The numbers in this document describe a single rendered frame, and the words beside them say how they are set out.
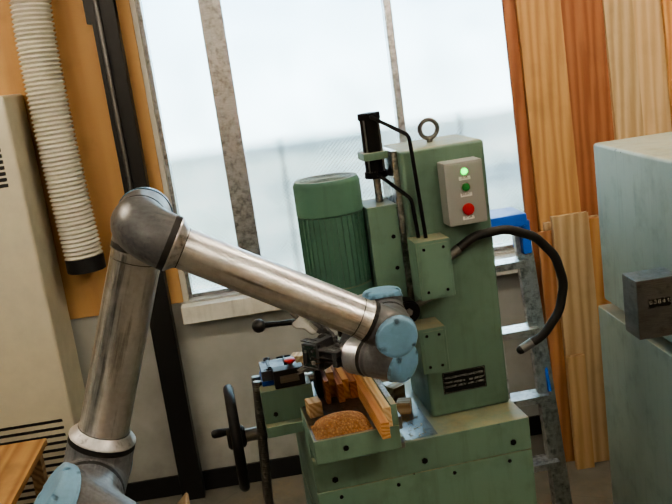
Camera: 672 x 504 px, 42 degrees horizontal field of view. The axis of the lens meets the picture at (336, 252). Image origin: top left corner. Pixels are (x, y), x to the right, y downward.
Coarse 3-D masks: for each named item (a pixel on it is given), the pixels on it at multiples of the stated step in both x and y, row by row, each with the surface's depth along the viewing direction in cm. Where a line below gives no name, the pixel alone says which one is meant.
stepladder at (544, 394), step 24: (504, 216) 305; (528, 240) 309; (504, 264) 309; (528, 264) 310; (528, 288) 313; (528, 312) 314; (504, 336) 310; (528, 336) 311; (552, 384) 317; (552, 408) 317; (552, 432) 317; (552, 456) 318; (552, 480) 318
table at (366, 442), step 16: (336, 400) 231; (352, 400) 230; (304, 416) 224; (320, 416) 222; (368, 416) 218; (272, 432) 228; (288, 432) 229; (368, 432) 210; (320, 448) 209; (336, 448) 209; (352, 448) 210; (368, 448) 211; (384, 448) 211; (320, 464) 209
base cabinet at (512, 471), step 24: (504, 456) 230; (528, 456) 231; (312, 480) 231; (384, 480) 225; (408, 480) 226; (432, 480) 228; (456, 480) 229; (480, 480) 230; (504, 480) 231; (528, 480) 233
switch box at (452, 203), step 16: (448, 160) 223; (464, 160) 219; (480, 160) 219; (448, 176) 218; (480, 176) 219; (448, 192) 219; (464, 192) 219; (480, 192) 220; (448, 208) 220; (480, 208) 221; (448, 224) 222; (464, 224) 221
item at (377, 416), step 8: (360, 376) 235; (360, 384) 229; (360, 392) 226; (368, 392) 223; (368, 400) 218; (368, 408) 218; (376, 408) 212; (376, 416) 208; (384, 416) 207; (376, 424) 210; (384, 424) 204; (384, 432) 204
